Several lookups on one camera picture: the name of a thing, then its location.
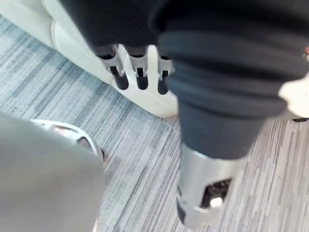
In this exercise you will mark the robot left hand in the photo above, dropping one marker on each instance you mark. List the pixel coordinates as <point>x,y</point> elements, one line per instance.
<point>217,60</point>

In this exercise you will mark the white cushion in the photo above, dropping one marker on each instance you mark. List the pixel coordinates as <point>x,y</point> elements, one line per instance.
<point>298,96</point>

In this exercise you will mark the cream leather sofa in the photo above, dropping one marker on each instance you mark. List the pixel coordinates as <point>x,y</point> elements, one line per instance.
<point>70,50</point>

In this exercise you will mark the robot silver leg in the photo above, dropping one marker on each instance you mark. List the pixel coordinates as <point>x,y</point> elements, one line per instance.
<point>43,174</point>

